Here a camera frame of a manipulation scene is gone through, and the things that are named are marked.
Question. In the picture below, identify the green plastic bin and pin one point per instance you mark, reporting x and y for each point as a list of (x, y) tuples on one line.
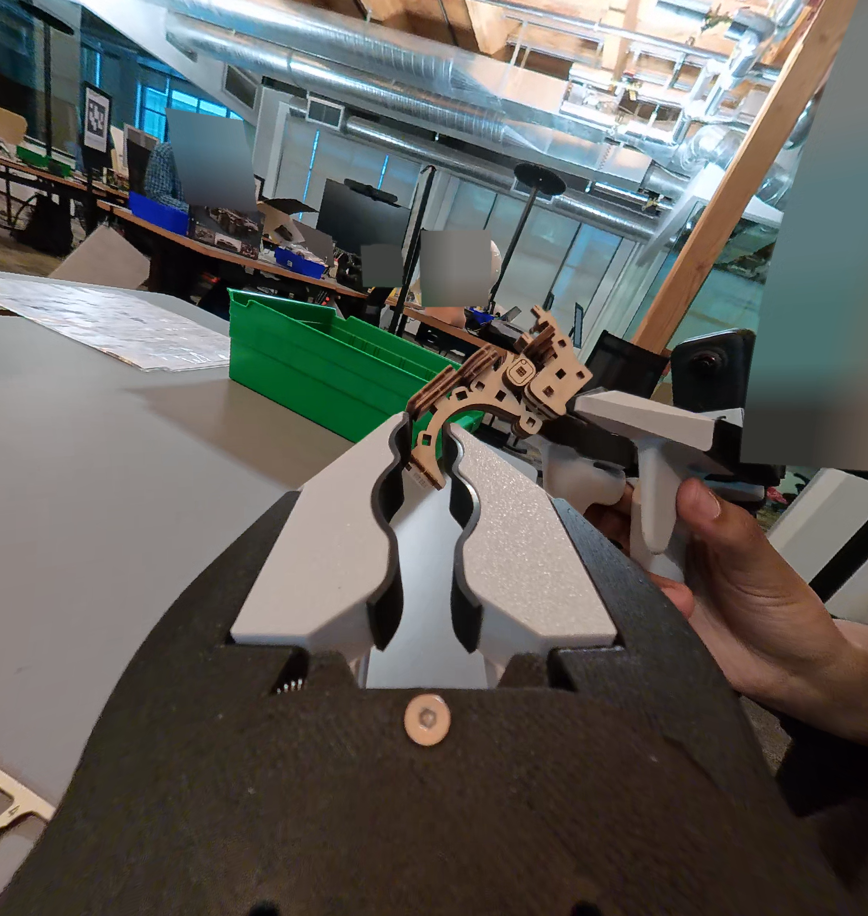
[(298, 358)]

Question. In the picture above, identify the black pole with round disc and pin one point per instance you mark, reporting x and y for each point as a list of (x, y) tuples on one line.
[(540, 177)]

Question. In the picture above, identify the dark printed carton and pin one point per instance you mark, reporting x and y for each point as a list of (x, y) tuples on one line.
[(223, 229)]

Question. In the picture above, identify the mannequin head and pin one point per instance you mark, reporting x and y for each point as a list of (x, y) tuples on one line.
[(445, 316)]

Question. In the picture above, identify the white instruction sheet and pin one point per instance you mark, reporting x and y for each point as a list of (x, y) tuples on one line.
[(105, 322)]

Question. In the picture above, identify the silver ventilation duct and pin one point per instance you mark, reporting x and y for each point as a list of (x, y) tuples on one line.
[(405, 64)]

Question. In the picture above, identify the blue plastic bin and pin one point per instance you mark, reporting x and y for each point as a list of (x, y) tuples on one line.
[(158, 213), (302, 261)]

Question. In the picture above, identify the wooden support beam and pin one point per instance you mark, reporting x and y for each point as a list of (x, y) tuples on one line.
[(734, 179)]

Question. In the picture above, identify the black monitor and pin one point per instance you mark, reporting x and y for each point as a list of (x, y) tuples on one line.
[(362, 215)]

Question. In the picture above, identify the person's right hand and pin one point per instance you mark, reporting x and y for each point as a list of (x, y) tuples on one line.
[(763, 615)]

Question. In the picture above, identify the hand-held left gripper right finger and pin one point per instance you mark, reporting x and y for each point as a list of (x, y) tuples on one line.
[(534, 565)]

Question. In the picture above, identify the olive green shirt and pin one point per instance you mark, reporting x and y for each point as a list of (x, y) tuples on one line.
[(856, 859)]

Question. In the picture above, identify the wooden puzzle sheet frame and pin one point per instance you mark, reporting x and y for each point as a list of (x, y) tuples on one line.
[(37, 807)]

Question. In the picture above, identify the black white marker sign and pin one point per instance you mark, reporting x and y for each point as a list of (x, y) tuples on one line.
[(98, 118)]

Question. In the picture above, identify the tall black pole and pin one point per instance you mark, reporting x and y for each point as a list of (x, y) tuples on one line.
[(416, 250)]

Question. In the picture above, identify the wooden puzzle model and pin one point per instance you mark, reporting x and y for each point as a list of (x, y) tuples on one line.
[(477, 393)]

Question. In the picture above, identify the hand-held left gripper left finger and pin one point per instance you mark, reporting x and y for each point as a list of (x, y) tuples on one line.
[(312, 565)]

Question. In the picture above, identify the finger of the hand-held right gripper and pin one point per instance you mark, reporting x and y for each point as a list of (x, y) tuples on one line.
[(584, 479), (656, 422)]

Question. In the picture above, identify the long wooden workbench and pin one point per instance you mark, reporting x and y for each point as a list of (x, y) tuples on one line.
[(348, 288)]

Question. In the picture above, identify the black office chair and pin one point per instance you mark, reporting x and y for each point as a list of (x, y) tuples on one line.
[(627, 365)]

